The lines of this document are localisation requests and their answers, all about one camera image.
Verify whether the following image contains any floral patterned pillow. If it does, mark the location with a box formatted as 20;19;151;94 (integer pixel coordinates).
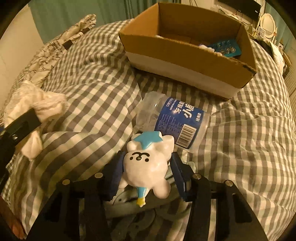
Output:
20;14;97;87

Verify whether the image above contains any white cat figurine blue star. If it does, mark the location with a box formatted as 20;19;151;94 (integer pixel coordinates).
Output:
119;131;174;207

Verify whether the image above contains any person's left hand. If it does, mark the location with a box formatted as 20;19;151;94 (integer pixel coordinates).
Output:
0;197;26;240

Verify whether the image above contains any white oval mirror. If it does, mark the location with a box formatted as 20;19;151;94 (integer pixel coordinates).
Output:
259;13;277;39

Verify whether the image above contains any brown cardboard box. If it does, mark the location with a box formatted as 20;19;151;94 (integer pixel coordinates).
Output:
119;2;257;101

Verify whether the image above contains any blue blister pack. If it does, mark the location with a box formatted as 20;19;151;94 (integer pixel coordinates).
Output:
209;39;241;56

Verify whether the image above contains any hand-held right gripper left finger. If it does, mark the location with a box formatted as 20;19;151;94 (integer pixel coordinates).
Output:
25;151;127;241

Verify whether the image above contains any clear plastic jar blue label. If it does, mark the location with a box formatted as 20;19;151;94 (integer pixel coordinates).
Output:
136;91;210;152

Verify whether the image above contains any teal curtain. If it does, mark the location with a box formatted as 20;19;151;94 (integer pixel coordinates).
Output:
30;0;222;37

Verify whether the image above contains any white fluffy cloth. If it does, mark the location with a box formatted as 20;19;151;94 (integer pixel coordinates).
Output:
4;82;69;160

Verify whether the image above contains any grey white checked blanket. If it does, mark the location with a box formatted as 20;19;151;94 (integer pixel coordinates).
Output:
5;17;292;232

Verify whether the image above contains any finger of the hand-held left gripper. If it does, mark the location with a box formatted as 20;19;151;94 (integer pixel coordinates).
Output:
4;108;42;147

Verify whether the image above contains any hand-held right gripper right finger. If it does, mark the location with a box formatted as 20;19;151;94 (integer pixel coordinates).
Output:
171;152;271;241

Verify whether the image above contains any black monitor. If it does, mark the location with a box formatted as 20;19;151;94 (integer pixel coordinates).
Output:
217;0;261;21

